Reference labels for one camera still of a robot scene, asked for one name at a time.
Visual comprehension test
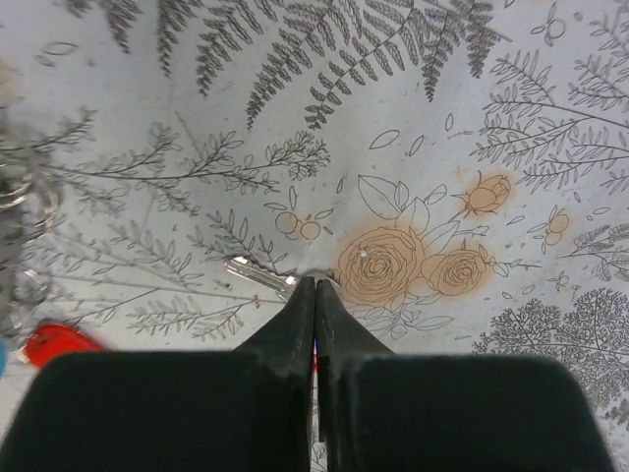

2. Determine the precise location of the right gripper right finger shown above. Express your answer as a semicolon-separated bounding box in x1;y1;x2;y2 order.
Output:
314;280;613;471

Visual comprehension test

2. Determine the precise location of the silver key with red tag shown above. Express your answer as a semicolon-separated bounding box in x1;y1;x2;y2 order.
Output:
223;257;298;302

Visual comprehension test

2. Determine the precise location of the red tag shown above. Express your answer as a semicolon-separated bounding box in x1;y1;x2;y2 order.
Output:
23;323;105;368

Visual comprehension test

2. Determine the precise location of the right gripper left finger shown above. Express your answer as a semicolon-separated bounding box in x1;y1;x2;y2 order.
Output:
1;277;315;471

